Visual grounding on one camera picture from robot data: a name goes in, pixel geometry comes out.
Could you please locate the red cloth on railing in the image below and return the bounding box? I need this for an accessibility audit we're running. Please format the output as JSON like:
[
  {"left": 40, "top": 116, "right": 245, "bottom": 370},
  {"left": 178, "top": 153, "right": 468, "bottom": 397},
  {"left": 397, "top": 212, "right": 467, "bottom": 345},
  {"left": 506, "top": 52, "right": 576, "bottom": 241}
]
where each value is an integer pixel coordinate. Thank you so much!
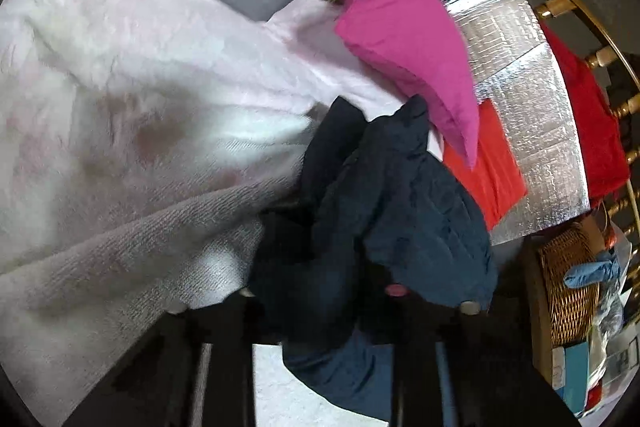
[{"left": 540, "top": 23, "right": 629, "bottom": 207}]

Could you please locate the woven wicker basket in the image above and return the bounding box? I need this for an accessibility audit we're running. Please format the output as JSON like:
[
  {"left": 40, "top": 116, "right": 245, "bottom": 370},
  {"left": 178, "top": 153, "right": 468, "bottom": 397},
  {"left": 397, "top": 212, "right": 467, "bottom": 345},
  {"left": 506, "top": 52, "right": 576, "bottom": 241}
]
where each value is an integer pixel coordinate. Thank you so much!
[{"left": 537, "top": 225, "right": 601, "bottom": 348}]

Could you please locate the silver foil insulation mat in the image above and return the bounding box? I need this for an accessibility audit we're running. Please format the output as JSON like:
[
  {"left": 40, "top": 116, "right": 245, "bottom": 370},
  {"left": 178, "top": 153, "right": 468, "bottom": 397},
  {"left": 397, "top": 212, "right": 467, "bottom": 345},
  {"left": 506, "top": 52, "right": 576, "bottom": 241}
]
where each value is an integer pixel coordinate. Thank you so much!
[{"left": 442, "top": 0, "right": 589, "bottom": 245}]

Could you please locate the magenta pillow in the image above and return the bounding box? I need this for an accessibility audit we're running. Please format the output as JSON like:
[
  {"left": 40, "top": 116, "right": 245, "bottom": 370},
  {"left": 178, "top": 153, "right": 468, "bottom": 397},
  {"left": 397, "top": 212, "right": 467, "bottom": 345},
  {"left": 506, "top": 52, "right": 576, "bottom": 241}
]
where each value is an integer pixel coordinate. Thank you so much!
[{"left": 335, "top": 0, "right": 480, "bottom": 167}]

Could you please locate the red pillow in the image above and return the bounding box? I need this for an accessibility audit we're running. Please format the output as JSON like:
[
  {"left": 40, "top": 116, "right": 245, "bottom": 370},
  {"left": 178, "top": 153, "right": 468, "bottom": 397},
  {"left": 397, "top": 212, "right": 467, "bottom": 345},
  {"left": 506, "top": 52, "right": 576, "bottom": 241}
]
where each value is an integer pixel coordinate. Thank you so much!
[{"left": 442, "top": 98, "right": 527, "bottom": 231}]

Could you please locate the light blue cloth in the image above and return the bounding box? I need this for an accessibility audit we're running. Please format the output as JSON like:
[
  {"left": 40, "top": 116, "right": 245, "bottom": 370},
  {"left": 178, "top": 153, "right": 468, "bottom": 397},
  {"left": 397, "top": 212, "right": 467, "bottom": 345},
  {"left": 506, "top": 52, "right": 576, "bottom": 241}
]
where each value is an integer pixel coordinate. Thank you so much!
[{"left": 563, "top": 251, "right": 623, "bottom": 289}]

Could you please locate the navy blue puffer jacket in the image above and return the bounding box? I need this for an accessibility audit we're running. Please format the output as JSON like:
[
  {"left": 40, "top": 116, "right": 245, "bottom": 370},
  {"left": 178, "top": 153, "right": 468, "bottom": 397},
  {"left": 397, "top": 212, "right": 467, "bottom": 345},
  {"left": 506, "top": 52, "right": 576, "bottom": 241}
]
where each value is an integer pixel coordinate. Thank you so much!
[{"left": 248, "top": 96, "right": 498, "bottom": 421}]

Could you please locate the pale pink fleece blanket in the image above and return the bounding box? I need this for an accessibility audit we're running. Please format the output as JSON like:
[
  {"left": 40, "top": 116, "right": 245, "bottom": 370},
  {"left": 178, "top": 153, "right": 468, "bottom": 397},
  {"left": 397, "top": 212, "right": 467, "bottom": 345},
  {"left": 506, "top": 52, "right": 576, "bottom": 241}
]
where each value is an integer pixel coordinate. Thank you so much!
[{"left": 1, "top": 0, "right": 402, "bottom": 426}]

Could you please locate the teal cardboard box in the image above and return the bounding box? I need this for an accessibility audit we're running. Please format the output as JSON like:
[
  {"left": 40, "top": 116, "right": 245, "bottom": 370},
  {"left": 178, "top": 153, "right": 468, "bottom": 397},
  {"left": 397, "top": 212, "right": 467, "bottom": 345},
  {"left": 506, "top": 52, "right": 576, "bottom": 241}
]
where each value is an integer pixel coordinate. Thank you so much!
[{"left": 552, "top": 341, "right": 589, "bottom": 415}]

